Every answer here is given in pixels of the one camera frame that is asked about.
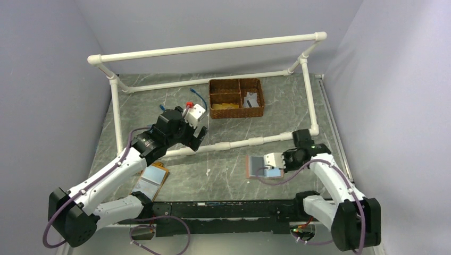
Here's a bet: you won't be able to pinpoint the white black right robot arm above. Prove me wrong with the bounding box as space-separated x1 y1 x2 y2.
281 129 381 254

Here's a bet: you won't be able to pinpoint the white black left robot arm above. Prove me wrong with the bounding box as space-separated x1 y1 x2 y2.
42 104 208 249

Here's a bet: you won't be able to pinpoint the clear plastic card sleeve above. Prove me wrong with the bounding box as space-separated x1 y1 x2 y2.
131 164 170 201

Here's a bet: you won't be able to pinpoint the grey cards in basket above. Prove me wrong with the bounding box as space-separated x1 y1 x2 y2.
243 92 260 108

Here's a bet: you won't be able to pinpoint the brown wicker divided basket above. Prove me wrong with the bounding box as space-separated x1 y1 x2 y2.
208 78 265 119

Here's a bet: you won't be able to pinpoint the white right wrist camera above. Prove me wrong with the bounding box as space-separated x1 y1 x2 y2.
263 152 286 172

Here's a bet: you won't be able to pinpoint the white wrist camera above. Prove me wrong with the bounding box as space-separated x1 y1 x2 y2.
182 101 207 128
263 152 286 172

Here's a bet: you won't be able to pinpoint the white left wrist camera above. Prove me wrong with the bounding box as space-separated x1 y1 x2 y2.
182 101 207 128

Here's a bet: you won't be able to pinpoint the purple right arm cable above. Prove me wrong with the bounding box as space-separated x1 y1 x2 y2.
255 159 367 255

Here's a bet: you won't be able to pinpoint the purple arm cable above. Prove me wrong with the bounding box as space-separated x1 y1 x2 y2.
255 159 367 255
42 109 191 255

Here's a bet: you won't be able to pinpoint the blue ethernet cable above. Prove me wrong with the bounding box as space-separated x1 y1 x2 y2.
158 88 208 112

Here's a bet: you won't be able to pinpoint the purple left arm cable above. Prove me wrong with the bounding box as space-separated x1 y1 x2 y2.
42 109 191 255

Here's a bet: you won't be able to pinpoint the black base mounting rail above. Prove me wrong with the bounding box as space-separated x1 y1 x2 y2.
117 199 328 237

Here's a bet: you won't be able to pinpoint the white PVC pipe frame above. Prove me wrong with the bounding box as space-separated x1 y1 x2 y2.
87 31 328 153

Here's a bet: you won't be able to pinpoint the aluminium extrusion rail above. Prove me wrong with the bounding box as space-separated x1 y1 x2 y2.
56 218 387 255

